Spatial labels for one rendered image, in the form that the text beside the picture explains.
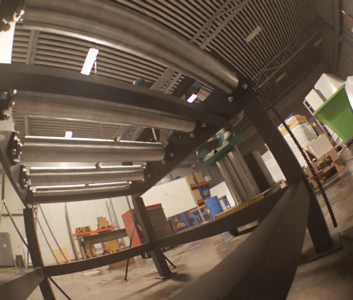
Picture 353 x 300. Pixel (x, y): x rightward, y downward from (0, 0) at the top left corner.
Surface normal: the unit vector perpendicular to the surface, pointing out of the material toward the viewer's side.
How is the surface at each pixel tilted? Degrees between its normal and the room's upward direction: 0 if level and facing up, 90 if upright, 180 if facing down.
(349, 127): 100
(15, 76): 180
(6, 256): 90
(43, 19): 166
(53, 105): 155
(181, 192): 90
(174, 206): 90
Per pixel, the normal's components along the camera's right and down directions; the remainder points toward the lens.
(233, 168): -0.72, -0.03
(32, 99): 0.64, 0.34
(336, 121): -0.72, 0.21
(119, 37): 0.27, 0.91
